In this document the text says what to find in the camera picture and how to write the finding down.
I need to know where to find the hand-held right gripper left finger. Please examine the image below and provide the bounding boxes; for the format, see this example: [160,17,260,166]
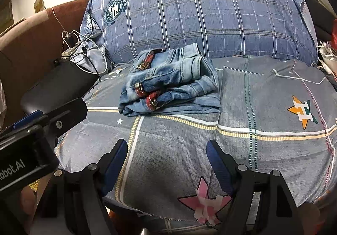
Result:
[39,139,128,235]

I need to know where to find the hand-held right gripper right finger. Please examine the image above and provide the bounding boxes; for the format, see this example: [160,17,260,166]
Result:
[207,140,301,235]

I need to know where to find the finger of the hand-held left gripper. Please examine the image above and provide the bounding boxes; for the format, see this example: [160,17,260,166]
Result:
[42,98,88,146]
[13,111,44,130]

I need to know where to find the blue denim pants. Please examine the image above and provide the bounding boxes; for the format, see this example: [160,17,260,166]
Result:
[118,43,221,117]

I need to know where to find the person's left forearm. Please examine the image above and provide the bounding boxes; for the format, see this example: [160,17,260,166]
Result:
[20,185,39,225]

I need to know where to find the black flat case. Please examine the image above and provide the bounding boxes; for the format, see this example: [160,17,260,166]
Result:
[20,61,99,120]

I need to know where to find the grey plaid bed sheet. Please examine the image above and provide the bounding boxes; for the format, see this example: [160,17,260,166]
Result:
[54,54,337,235]

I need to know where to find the brown upholstered headboard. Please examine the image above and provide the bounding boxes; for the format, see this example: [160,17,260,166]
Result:
[0,0,90,130]

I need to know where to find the white silver crumpled cloth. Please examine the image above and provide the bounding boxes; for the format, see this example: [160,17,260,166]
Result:
[317,40,337,75]

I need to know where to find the blue plaid pillow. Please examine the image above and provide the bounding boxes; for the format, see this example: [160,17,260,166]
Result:
[79,0,319,65]

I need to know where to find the black furniture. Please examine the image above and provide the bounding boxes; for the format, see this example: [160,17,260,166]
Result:
[305,0,337,40]

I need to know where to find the black cable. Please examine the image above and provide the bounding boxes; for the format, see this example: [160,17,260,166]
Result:
[79,51,102,79]

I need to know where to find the white charging cable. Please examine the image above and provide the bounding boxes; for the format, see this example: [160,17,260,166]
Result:
[51,7,108,75]

